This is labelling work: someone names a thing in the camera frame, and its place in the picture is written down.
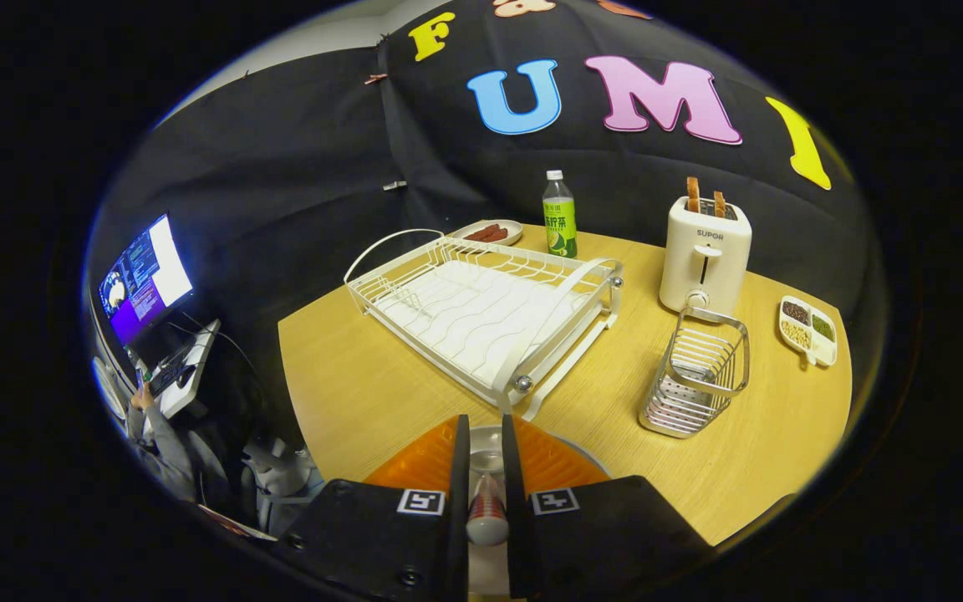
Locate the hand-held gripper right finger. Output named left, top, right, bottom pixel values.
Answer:
left=501, top=414, right=716, bottom=599

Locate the white-tipped spoon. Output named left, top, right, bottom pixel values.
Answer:
left=466, top=451, right=512, bottom=548

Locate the small grey plate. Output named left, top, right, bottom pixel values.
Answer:
left=451, top=219, right=524, bottom=247

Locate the metal wire basket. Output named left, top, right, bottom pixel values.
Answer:
left=639, top=306, right=752, bottom=440

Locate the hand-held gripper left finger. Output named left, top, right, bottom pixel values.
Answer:
left=268, top=414, right=471, bottom=602

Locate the white plate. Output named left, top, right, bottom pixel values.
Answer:
left=440, top=422, right=612, bottom=599

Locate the white divided snack dish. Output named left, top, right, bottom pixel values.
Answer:
left=778, top=295, right=838, bottom=367

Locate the black keyboard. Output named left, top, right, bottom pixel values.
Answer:
left=147, top=351, right=191, bottom=395

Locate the white machine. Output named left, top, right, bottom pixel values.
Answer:
left=243, top=439, right=324, bottom=536

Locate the green tea bottle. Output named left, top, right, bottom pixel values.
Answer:
left=542, top=170, right=578, bottom=258

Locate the white dish rack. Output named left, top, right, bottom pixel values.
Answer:
left=344, top=227, right=624, bottom=421

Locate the computer monitor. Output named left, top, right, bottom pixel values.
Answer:
left=97, top=213, right=195, bottom=348

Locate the white toaster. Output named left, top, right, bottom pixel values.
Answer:
left=659, top=195, right=753, bottom=314

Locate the white side desk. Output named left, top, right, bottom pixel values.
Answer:
left=147, top=318, right=222, bottom=419

